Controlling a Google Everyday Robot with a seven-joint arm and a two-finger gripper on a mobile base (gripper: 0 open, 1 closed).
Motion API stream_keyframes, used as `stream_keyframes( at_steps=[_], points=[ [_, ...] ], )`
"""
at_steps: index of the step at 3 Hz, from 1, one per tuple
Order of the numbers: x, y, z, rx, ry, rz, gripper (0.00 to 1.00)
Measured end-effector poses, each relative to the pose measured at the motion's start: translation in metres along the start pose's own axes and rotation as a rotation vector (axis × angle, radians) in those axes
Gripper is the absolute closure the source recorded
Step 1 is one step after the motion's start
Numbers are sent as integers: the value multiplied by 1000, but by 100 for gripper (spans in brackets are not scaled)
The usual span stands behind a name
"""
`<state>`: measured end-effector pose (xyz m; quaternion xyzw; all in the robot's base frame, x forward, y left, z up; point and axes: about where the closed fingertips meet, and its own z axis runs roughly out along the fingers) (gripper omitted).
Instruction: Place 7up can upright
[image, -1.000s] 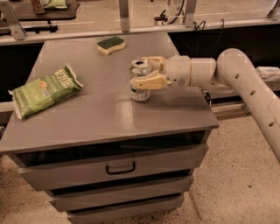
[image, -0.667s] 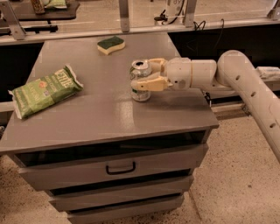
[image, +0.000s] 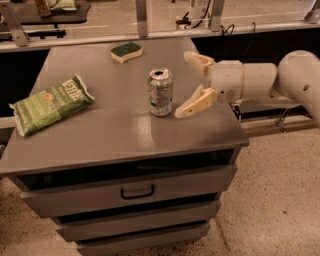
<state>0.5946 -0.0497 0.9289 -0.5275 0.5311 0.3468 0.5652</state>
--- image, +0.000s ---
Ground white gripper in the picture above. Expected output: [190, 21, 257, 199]
[174, 51, 243, 119]

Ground silver green 7up can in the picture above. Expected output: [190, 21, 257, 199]
[148, 68, 173, 117]

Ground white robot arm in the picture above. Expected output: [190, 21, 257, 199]
[175, 50, 320, 126]

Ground green yellow sponge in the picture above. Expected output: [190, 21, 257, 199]
[111, 42, 143, 64]

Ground grey drawer cabinet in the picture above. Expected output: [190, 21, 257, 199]
[1, 39, 248, 256]

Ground green chips bag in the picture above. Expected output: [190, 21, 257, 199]
[9, 75, 95, 137]

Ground dark background table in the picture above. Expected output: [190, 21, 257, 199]
[10, 0, 91, 39]

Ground black cable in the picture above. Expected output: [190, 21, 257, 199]
[220, 21, 258, 64]

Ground black drawer handle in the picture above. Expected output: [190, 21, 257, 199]
[120, 184, 155, 200]

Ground metal frame rail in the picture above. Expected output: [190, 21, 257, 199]
[1, 0, 319, 52]

